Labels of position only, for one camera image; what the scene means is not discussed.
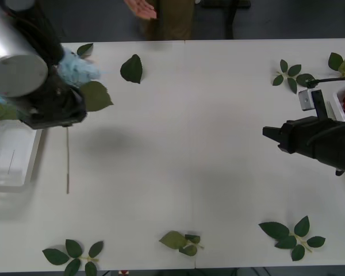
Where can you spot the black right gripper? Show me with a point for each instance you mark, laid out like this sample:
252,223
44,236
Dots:
304,138

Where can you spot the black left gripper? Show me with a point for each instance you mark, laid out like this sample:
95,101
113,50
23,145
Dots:
54,112

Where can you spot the pale blue flower tan stem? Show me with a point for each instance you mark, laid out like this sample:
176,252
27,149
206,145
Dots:
77,70

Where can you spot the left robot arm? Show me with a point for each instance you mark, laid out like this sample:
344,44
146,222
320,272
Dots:
5,34

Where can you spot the person's hand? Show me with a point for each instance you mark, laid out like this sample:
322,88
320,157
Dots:
142,8

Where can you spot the shallow white box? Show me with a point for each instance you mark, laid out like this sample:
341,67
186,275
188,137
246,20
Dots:
338,100
17,161

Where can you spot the dark green leaf sprig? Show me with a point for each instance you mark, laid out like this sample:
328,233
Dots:
293,69

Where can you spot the small green leaf twig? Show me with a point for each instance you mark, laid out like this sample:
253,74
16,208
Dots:
84,49

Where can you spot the single dark green leaf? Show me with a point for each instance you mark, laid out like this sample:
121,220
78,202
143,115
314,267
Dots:
131,69

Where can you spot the green and yellowish leaf sprig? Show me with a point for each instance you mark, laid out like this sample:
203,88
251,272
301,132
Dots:
335,60

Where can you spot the large five-leaf green sprig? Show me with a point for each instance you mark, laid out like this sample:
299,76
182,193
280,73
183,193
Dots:
274,230

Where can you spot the black stand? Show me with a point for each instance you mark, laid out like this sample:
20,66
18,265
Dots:
230,23

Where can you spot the pale green leaf sprig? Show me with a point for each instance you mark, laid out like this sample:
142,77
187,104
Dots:
172,240

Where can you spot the person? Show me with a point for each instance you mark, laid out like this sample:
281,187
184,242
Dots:
172,20

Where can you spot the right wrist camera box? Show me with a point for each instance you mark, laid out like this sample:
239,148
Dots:
306,100

